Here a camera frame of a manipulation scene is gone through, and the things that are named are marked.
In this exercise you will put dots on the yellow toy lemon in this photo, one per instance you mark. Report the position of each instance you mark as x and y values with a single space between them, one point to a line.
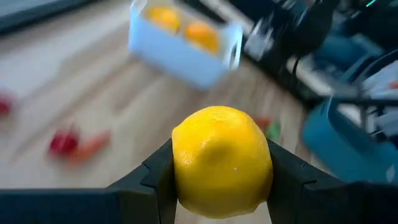
220 161
163 17
202 35

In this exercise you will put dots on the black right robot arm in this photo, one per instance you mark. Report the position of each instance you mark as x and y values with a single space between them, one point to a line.
311 25

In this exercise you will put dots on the red-orange toy chili pepper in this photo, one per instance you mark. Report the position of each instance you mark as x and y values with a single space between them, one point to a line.
91 146
262 122

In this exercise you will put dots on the small red toy pepper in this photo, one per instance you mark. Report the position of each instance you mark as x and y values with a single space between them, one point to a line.
63 143

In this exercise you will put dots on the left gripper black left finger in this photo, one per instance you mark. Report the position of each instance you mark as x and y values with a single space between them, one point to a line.
93 205

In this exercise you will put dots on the white plastic basket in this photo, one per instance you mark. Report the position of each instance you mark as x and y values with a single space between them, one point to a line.
174 59

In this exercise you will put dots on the teal plastic basket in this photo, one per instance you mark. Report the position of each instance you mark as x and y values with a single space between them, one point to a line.
342 149

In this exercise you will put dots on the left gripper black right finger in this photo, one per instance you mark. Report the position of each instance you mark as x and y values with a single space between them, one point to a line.
326 205

